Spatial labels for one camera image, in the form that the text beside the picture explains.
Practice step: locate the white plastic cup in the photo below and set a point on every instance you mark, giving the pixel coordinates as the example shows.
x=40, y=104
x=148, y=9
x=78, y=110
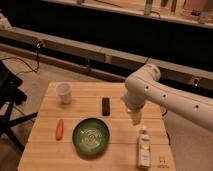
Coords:
x=63, y=91

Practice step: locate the clear plastic bottle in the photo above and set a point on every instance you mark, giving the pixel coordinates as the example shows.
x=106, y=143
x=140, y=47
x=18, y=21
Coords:
x=144, y=155

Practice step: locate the orange carrot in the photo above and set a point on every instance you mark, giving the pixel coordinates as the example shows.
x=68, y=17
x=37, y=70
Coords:
x=59, y=129

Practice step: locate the green ceramic bowl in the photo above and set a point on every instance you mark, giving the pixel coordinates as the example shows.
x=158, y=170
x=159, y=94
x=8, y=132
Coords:
x=91, y=137

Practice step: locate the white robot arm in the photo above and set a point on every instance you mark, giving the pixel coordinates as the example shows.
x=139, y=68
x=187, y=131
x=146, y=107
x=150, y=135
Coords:
x=144, y=85

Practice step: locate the black rectangular block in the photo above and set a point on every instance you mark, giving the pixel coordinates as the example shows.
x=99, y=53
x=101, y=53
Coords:
x=105, y=106

